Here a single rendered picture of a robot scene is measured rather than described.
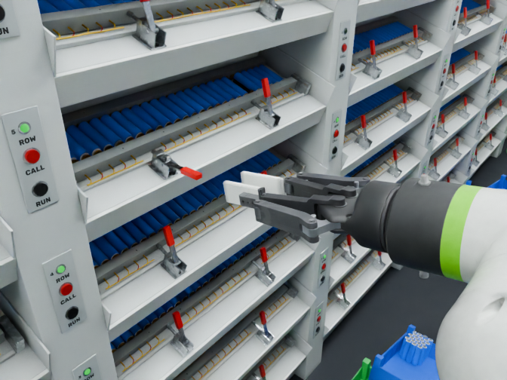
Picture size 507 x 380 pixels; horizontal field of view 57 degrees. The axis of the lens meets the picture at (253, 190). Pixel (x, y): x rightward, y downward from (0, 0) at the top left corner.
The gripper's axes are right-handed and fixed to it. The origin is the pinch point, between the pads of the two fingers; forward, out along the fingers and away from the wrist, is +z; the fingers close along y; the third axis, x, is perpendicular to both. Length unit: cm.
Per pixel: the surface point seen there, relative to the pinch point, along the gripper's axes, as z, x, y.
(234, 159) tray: 17.6, -3.3, 14.9
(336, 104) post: 16, -2, 49
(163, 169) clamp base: 17.4, 0.9, -0.9
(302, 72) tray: 21.7, 6.0, 44.5
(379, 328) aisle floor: 24, -92, 79
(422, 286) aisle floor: 21, -93, 110
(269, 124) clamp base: 17.4, 0.1, 25.8
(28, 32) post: 12.1, 23.5, -17.4
